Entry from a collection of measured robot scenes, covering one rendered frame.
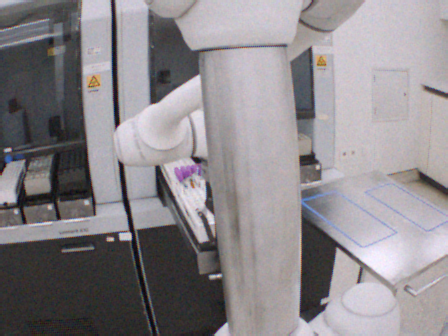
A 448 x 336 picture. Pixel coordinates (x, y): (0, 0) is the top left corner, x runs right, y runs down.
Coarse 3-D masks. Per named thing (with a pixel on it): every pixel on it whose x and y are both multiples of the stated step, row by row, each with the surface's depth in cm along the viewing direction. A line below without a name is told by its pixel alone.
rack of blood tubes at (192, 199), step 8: (176, 192) 139; (192, 192) 134; (200, 192) 134; (184, 200) 129; (192, 200) 129; (200, 200) 129; (184, 208) 133; (192, 208) 125; (192, 216) 120; (208, 216) 119; (192, 224) 123; (200, 224) 115; (200, 232) 115; (200, 240) 116; (208, 240) 117
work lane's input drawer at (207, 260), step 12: (156, 168) 170; (168, 192) 150; (168, 204) 148; (180, 216) 133; (180, 228) 132; (192, 240) 119; (192, 252) 119; (204, 252) 113; (216, 252) 114; (204, 264) 115; (216, 264) 116; (216, 276) 112
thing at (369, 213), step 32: (320, 192) 140; (352, 192) 139; (384, 192) 137; (416, 192) 134; (320, 224) 121; (352, 224) 119; (384, 224) 116; (416, 224) 114; (352, 256) 104; (384, 256) 101; (416, 256) 98
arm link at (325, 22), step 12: (324, 0) 47; (336, 0) 48; (348, 0) 50; (360, 0) 50; (312, 12) 50; (324, 12) 51; (336, 12) 52; (348, 12) 53; (312, 24) 57; (324, 24) 56; (336, 24) 56
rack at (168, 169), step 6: (174, 162) 158; (180, 162) 158; (186, 162) 157; (192, 162) 157; (162, 168) 163; (168, 168) 153; (168, 174) 149; (168, 180) 153; (174, 180) 143; (174, 186) 144; (174, 192) 144
